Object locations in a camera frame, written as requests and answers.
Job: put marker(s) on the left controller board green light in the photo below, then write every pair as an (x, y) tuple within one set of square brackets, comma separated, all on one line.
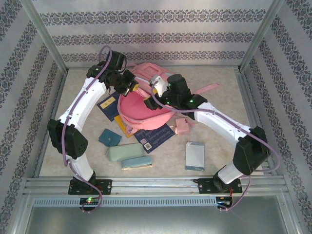
[(89, 200)]

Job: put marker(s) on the dark blue book white text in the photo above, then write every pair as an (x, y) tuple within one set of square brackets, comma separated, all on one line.
[(156, 139)]

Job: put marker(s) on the mint green pencil case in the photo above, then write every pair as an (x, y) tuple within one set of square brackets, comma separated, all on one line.
[(125, 152)]

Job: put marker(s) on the grey blue notebook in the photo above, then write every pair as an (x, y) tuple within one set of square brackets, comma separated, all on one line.
[(194, 156)]

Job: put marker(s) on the pink crank pencil sharpener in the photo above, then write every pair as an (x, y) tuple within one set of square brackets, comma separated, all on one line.
[(181, 126)]

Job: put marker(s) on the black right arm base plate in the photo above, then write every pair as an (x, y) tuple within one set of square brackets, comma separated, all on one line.
[(204, 186)]

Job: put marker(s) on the teal snap card wallet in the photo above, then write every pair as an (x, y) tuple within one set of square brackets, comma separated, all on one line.
[(109, 137)]

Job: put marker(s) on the blue and beige case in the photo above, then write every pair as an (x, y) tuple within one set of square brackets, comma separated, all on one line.
[(136, 162)]

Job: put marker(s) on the pink school backpack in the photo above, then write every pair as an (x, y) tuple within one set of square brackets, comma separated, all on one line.
[(143, 114)]

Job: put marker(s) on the dark blue book cream label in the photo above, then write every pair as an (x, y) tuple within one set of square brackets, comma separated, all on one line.
[(108, 107)]

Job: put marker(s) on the aluminium mounting rail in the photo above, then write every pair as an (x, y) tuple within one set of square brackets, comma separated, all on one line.
[(156, 185)]

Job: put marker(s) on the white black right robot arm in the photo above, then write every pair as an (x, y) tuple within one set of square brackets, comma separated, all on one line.
[(246, 156)]

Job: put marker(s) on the aluminium frame post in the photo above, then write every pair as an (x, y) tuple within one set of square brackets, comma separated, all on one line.
[(44, 36), (260, 36)]

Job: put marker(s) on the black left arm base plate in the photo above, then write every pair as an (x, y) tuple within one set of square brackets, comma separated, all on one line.
[(104, 186)]

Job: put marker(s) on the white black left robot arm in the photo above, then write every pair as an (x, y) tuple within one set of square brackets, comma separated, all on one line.
[(75, 141)]

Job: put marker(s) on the yellow paperback book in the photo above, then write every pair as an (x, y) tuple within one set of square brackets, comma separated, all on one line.
[(123, 130)]

